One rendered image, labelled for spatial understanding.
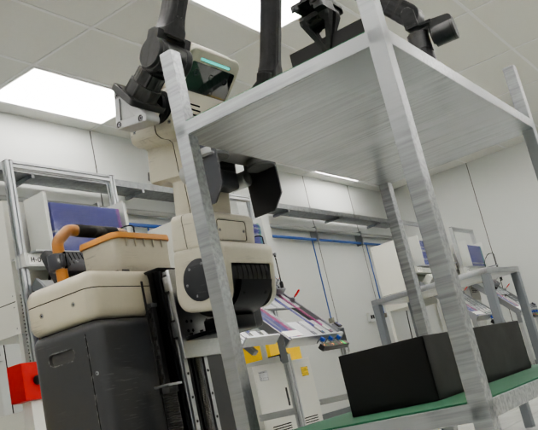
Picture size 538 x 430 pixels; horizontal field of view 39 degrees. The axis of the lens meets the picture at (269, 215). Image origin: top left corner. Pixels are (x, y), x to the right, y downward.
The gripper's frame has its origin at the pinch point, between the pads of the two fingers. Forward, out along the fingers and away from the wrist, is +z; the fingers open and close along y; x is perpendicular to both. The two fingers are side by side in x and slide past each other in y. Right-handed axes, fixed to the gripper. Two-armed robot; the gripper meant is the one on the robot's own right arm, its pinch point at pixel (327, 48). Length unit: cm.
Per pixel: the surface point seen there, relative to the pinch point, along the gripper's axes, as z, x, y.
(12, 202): -68, 249, 122
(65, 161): -172, 393, 299
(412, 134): 28.6, -17.7, -17.1
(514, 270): 22, 61, 292
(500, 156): -201, 210, 934
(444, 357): 62, -3, 6
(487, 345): 61, -3, 30
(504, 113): 12, -17, 47
